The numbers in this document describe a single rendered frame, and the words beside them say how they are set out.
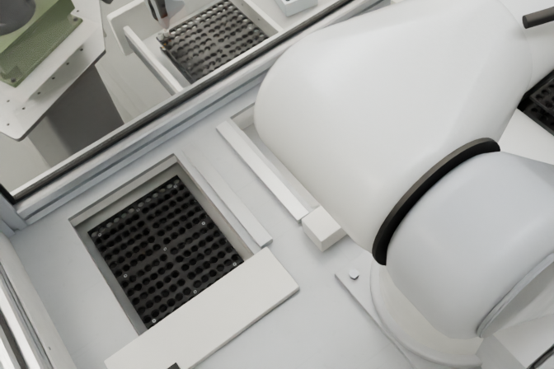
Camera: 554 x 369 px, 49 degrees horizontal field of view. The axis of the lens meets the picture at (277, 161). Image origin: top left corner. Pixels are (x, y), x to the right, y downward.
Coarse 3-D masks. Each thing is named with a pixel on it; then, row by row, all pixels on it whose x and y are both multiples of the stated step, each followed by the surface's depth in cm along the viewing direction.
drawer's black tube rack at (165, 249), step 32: (128, 224) 105; (160, 224) 101; (192, 224) 100; (128, 256) 102; (160, 256) 98; (192, 256) 97; (224, 256) 96; (128, 288) 95; (160, 288) 94; (192, 288) 94; (160, 320) 92
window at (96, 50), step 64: (0, 0) 72; (64, 0) 77; (128, 0) 83; (192, 0) 90; (256, 0) 98; (320, 0) 108; (0, 64) 78; (64, 64) 84; (128, 64) 91; (192, 64) 99; (0, 128) 84; (64, 128) 91; (128, 128) 100
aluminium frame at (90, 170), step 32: (352, 0) 113; (384, 0) 116; (256, 64) 106; (192, 96) 103; (224, 96) 106; (160, 128) 101; (96, 160) 98; (128, 160) 102; (0, 192) 91; (32, 192) 96; (64, 192) 98; (0, 224) 94; (0, 288) 76; (32, 352) 71
